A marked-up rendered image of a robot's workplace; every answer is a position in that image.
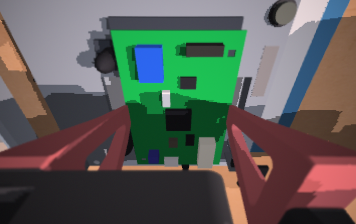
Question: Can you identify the green circuit board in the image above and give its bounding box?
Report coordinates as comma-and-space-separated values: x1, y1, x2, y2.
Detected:
110, 30, 247, 169

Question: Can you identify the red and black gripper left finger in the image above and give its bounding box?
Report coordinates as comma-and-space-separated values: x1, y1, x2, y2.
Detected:
0, 105, 131, 170

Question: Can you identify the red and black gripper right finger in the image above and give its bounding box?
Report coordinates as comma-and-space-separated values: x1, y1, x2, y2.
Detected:
226, 105, 356, 224

